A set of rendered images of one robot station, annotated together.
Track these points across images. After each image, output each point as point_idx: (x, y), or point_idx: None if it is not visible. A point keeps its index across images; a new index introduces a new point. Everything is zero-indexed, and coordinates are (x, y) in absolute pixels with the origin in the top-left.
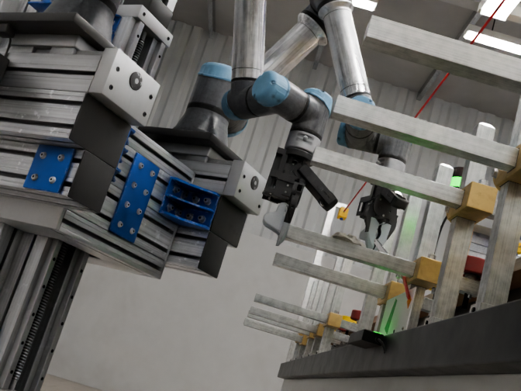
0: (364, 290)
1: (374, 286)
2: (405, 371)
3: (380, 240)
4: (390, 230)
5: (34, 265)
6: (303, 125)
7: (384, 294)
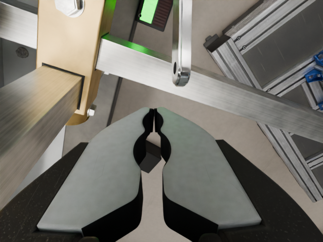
0: (155, 51)
1: (136, 47)
2: None
3: (131, 128)
4: (56, 183)
5: None
6: None
7: (109, 35)
